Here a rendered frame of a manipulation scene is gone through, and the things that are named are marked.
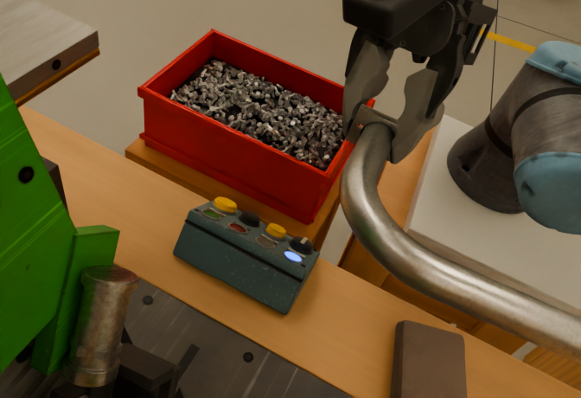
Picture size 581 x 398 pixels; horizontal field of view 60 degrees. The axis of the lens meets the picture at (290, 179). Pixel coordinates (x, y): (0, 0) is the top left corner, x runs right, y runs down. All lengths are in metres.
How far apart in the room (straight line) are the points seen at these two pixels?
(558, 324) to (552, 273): 0.40
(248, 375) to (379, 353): 0.15
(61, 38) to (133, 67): 1.87
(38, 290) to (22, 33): 0.24
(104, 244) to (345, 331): 0.31
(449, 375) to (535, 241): 0.30
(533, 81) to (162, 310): 0.53
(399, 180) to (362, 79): 0.39
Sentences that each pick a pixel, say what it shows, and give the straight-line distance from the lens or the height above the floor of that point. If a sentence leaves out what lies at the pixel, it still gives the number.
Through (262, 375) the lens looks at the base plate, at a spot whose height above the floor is 0.90.
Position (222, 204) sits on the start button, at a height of 0.94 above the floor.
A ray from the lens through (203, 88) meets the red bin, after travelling 0.85.
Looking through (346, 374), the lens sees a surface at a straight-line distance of 0.57.
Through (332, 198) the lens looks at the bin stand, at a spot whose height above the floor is 0.80.
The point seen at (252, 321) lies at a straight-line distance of 0.57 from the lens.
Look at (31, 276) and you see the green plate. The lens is 0.36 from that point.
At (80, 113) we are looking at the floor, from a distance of 2.14.
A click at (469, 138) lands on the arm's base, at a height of 0.95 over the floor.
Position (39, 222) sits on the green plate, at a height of 1.14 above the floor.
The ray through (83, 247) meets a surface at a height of 1.10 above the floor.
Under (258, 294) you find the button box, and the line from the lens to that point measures 0.57.
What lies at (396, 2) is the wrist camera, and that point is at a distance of 0.37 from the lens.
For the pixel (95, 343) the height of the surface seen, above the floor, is 1.06.
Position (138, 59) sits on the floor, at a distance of 2.42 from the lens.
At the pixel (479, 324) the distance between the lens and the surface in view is 0.91.
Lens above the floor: 1.41
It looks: 47 degrees down
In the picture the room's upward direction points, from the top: 16 degrees clockwise
